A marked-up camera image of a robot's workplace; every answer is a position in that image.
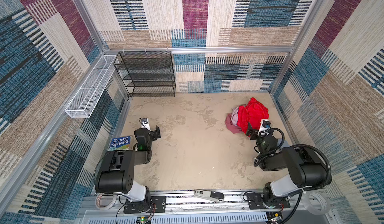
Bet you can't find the red cloth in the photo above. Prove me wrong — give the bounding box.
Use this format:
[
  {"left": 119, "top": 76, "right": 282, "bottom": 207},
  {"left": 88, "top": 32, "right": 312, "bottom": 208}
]
[{"left": 237, "top": 98, "right": 269, "bottom": 134}]

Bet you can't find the maroon cloth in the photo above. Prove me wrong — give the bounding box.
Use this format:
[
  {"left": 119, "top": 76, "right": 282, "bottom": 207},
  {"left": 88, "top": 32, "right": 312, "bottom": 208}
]
[{"left": 225, "top": 113, "right": 243, "bottom": 134}]

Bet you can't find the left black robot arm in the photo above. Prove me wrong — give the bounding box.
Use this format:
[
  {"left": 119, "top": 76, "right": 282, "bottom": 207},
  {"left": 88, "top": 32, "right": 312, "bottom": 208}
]
[{"left": 95, "top": 126, "right": 161, "bottom": 213}]

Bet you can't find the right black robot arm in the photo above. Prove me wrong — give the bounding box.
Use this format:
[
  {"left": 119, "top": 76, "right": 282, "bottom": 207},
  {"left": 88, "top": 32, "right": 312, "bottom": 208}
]
[{"left": 243, "top": 119, "right": 332, "bottom": 210}]

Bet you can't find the grey handheld scanner device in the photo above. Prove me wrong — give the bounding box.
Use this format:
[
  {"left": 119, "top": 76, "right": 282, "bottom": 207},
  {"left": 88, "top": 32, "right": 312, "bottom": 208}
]
[{"left": 194, "top": 190, "right": 225, "bottom": 203}]

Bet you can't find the left clear tape roll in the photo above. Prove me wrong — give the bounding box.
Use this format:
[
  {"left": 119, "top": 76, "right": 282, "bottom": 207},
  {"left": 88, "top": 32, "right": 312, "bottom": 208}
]
[{"left": 95, "top": 193, "right": 118, "bottom": 210}]

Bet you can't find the clear tape roll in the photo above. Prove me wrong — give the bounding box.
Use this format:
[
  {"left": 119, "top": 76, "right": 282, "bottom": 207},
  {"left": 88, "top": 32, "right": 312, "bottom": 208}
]
[
  {"left": 95, "top": 193, "right": 118, "bottom": 210},
  {"left": 301, "top": 192, "right": 331, "bottom": 216}
]

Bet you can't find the right clear tape roll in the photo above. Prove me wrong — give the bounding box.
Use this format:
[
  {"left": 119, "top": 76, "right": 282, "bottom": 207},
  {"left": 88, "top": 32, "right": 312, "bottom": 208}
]
[{"left": 301, "top": 192, "right": 331, "bottom": 216}]

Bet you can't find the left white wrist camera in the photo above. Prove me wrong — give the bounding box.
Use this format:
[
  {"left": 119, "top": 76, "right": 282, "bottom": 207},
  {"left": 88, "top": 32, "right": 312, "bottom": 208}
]
[{"left": 139, "top": 118, "right": 151, "bottom": 131}]

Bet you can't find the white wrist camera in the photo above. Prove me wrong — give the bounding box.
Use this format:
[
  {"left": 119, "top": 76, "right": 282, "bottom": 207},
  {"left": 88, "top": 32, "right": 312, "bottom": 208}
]
[
  {"left": 139, "top": 118, "right": 151, "bottom": 131},
  {"left": 258, "top": 119, "right": 271, "bottom": 136}
]

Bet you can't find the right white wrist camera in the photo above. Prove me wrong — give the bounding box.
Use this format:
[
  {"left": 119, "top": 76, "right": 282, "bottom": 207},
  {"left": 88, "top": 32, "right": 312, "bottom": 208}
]
[{"left": 258, "top": 119, "right": 271, "bottom": 136}]

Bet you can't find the black wire shelf rack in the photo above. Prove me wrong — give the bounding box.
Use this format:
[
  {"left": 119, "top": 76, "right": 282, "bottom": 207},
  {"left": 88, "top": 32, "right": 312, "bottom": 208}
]
[{"left": 115, "top": 51, "right": 176, "bottom": 98}]

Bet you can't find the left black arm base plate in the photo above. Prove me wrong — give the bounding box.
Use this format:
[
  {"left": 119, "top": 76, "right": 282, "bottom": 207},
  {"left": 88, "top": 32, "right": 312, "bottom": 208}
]
[{"left": 123, "top": 196, "right": 167, "bottom": 214}]

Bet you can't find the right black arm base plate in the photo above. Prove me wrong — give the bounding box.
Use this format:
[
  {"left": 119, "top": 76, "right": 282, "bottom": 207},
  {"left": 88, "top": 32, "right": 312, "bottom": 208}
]
[{"left": 243, "top": 192, "right": 291, "bottom": 210}]

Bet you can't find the white wire mesh basket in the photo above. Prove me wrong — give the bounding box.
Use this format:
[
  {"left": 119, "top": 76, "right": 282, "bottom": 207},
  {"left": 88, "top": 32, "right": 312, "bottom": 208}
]
[{"left": 65, "top": 55, "right": 117, "bottom": 118}]

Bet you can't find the aluminium front rail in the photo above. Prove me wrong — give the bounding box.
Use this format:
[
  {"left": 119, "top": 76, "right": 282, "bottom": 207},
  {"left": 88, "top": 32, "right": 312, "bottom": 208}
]
[{"left": 74, "top": 189, "right": 343, "bottom": 224}]

